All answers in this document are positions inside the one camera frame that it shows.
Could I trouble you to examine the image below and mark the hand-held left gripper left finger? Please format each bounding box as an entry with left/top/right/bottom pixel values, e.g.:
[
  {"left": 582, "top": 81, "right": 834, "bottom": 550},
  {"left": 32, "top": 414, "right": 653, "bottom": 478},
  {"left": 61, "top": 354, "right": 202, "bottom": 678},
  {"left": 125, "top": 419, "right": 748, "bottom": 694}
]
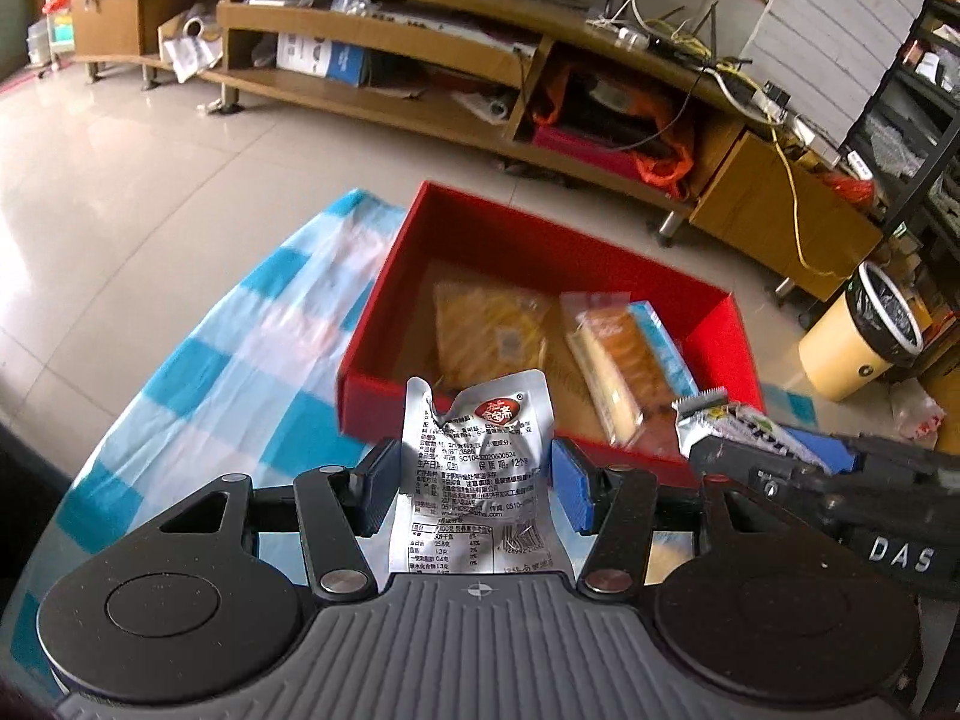
[{"left": 150, "top": 439, "right": 402, "bottom": 605}]

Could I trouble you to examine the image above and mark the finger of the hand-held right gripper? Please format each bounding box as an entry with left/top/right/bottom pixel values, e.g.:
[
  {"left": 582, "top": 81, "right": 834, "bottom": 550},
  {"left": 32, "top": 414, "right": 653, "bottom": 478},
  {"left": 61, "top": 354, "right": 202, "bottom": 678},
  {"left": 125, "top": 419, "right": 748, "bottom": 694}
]
[
  {"left": 688, "top": 436, "right": 833, "bottom": 500},
  {"left": 780, "top": 426, "right": 860, "bottom": 475}
]

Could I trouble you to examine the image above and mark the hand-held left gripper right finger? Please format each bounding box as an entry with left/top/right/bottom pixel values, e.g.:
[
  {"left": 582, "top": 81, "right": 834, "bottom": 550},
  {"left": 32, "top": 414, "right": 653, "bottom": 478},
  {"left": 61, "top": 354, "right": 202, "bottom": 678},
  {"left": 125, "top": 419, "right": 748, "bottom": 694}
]
[{"left": 551, "top": 439, "right": 752, "bottom": 593}]

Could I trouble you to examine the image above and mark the striped snack packet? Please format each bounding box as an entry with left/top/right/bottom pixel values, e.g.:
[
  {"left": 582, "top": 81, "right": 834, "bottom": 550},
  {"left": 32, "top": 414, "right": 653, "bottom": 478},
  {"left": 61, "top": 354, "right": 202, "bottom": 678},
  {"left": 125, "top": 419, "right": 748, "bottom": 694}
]
[{"left": 671, "top": 386, "right": 815, "bottom": 460}]

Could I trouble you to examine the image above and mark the silver snack packet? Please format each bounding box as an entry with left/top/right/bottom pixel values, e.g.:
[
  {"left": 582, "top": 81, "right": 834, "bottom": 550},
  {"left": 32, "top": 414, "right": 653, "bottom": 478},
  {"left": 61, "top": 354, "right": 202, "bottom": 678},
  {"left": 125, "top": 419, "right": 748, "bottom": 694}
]
[{"left": 388, "top": 369, "right": 556, "bottom": 578}]

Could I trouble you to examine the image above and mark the red cardboard box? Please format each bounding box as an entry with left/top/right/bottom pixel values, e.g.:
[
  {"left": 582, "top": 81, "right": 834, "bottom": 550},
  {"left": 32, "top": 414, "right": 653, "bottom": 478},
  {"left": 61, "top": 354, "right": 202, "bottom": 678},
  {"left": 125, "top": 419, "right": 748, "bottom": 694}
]
[{"left": 335, "top": 180, "right": 766, "bottom": 488}]

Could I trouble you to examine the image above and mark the yellow trash bin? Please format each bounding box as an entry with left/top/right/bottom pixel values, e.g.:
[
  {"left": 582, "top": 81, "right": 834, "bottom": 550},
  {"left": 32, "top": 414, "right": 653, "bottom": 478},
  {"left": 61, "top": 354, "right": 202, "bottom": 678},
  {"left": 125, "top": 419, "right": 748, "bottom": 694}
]
[{"left": 799, "top": 261, "right": 927, "bottom": 400}]

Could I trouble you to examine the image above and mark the clear plastic bag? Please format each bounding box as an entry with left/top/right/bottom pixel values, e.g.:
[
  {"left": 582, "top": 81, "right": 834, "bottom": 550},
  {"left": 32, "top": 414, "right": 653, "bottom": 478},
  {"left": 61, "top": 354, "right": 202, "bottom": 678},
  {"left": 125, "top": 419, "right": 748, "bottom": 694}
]
[{"left": 889, "top": 379, "right": 946, "bottom": 443}]

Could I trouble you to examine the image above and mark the cake slice packet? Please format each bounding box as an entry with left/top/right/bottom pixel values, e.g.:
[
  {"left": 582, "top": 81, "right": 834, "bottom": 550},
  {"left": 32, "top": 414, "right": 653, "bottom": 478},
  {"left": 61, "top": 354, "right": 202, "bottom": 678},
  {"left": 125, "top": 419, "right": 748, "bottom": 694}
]
[{"left": 559, "top": 292, "right": 680, "bottom": 447}]

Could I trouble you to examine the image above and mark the light blue snack packet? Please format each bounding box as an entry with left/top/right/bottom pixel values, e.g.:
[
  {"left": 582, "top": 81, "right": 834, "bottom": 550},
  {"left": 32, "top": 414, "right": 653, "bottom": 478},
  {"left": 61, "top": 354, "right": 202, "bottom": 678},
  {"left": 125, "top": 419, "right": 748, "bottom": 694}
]
[{"left": 626, "top": 300, "right": 702, "bottom": 402}]

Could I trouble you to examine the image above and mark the yellow snack packet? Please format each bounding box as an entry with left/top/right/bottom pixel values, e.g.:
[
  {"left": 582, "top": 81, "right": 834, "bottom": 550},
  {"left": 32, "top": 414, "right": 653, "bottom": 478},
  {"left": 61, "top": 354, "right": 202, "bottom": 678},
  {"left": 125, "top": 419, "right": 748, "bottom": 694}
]
[{"left": 433, "top": 281, "right": 552, "bottom": 391}]

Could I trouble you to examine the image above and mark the blue checkered tablecloth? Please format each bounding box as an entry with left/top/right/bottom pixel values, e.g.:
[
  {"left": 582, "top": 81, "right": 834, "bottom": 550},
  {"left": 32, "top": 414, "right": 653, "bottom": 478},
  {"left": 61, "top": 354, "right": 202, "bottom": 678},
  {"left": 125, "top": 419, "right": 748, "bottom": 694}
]
[{"left": 11, "top": 187, "right": 848, "bottom": 691}]

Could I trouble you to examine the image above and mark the wooden media stand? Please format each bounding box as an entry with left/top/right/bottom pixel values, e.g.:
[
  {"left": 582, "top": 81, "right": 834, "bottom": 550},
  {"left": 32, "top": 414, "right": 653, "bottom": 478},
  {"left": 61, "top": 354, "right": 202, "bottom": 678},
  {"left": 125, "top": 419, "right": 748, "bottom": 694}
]
[{"left": 67, "top": 0, "right": 886, "bottom": 305}]

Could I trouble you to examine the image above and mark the red plastic bag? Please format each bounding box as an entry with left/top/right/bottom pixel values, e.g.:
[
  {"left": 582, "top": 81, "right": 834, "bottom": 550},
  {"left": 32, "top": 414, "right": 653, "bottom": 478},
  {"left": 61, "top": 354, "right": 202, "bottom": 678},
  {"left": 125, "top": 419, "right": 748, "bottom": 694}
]
[{"left": 821, "top": 169, "right": 878, "bottom": 207}]

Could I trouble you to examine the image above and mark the black metal shelf rack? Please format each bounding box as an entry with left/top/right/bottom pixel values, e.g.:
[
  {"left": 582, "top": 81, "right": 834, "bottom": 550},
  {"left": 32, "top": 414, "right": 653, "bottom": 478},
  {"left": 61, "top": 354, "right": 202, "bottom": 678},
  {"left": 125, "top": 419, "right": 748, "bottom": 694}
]
[{"left": 836, "top": 0, "right": 960, "bottom": 331}]

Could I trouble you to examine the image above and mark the orange bag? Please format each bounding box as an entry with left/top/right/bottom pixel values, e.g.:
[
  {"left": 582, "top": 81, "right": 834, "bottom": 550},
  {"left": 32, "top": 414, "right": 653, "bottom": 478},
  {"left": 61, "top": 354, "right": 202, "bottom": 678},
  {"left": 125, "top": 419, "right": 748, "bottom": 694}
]
[{"left": 531, "top": 60, "right": 695, "bottom": 200}]

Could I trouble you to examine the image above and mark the pink flat box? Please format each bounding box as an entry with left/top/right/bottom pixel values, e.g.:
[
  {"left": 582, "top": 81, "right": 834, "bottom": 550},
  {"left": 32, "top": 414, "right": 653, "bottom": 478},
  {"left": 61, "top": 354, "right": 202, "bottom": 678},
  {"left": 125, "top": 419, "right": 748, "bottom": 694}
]
[{"left": 532, "top": 124, "right": 653, "bottom": 173}]

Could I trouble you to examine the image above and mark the stack of white foam boards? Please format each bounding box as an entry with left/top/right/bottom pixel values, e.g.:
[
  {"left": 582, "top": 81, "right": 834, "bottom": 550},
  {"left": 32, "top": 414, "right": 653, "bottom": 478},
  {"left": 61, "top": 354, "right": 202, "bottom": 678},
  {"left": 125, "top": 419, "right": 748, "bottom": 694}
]
[{"left": 739, "top": 0, "right": 946, "bottom": 147}]

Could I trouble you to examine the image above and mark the blue and white box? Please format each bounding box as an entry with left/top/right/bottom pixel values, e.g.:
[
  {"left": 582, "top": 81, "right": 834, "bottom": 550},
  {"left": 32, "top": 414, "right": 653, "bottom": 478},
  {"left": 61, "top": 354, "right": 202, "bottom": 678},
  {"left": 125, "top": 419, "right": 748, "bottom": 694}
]
[{"left": 276, "top": 31, "right": 368, "bottom": 83}]

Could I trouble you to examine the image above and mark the black router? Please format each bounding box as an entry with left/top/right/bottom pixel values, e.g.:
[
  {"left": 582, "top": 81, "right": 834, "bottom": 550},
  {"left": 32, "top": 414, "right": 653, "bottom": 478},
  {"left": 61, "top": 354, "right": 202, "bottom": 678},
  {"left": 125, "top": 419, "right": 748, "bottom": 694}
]
[{"left": 615, "top": 0, "right": 725, "bottom": 61}]

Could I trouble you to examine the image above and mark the open cardboard box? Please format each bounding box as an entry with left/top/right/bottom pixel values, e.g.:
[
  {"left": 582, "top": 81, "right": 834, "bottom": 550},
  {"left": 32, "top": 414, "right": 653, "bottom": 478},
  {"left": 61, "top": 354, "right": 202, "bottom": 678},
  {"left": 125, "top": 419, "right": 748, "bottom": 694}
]
[{"left": 157, "top": 4, "right": 226, "bottom": 83}]

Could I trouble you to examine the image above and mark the plastic drawer cabinet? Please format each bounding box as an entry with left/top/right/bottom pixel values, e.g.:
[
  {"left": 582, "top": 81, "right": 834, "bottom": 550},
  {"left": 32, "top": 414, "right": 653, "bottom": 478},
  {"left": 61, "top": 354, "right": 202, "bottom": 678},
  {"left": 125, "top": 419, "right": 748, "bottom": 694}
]
[{"left": 26, "top": 0, "right": 76, "bottom": 68}]

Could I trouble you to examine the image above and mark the yellow cable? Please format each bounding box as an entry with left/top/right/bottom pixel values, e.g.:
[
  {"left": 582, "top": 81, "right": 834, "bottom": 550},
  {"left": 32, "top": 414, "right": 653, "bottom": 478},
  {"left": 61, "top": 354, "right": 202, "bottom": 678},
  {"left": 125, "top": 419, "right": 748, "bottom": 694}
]
[{"left": 675, "top": 0, "right": 848, "bottom": 275}]

